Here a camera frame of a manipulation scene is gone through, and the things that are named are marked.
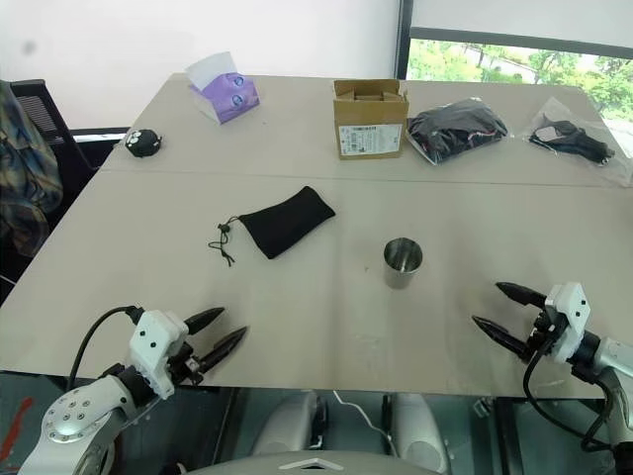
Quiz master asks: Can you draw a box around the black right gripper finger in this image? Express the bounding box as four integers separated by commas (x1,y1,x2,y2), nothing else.
471,315,535,359
495,281,549,307

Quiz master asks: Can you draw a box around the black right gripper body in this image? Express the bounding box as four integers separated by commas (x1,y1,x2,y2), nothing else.
525,301,568,358

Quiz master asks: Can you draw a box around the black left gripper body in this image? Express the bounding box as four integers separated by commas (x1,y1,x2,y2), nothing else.
167,341,206,386

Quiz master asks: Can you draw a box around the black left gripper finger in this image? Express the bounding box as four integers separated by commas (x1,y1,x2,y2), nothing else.
197,325,248,374
183,306,226,333

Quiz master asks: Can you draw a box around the clear bag with black device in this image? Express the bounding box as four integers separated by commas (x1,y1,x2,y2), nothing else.
524,96,633,189

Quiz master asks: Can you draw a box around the silver left robot leg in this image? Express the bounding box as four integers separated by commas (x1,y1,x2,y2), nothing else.
249,390,329,458

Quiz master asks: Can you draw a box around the silver robot leg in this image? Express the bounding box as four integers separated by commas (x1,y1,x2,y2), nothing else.
381,392,452,474
249,390,329,458

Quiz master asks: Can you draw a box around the stainless steel cup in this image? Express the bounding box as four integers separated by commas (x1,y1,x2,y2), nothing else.
383,237,424,290

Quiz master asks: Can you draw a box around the silver right robot leg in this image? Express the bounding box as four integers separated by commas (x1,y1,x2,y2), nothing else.
381,392,452,474

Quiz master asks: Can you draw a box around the silver robot torso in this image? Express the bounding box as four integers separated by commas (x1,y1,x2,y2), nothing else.
187,448,446,475

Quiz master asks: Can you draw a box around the small black round pouch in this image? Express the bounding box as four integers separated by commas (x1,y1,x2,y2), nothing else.
123,127,165,158

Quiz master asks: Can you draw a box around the brown cardboard box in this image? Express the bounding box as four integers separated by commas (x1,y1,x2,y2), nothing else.
332,78,410,161

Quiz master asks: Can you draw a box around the purple tissue pack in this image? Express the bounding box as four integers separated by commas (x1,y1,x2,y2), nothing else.
185,50,261,126

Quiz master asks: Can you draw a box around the patterned garment on chair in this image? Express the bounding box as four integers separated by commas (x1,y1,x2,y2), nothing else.
0,78,64,258

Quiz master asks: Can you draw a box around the black office chair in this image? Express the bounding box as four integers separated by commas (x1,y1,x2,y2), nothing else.
0,78,131,298

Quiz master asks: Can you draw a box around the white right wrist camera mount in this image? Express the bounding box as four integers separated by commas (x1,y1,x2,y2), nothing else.
545,281,591,361

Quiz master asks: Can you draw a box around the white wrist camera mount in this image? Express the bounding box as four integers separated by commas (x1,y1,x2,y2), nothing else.
129,309,190,400
545,281,591,361

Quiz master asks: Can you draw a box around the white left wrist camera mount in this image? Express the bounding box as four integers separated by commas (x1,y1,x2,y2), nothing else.
129,309,190,400

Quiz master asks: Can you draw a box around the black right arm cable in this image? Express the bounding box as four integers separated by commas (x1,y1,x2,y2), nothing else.
523,340,619,452

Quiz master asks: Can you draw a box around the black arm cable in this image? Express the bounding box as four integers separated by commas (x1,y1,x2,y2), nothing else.
67,305,145,392
523,340,619,452

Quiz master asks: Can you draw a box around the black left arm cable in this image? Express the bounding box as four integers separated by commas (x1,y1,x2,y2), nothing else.
67,305,145,392

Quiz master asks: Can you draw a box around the black drawstring pouch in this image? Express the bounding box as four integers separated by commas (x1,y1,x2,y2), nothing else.
207,185,337,268

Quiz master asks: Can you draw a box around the thin white cable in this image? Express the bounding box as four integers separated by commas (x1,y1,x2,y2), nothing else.
332,390,400,457

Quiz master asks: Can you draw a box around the plastic bag of black cables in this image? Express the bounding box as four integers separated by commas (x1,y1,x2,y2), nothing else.
406,97,510,166

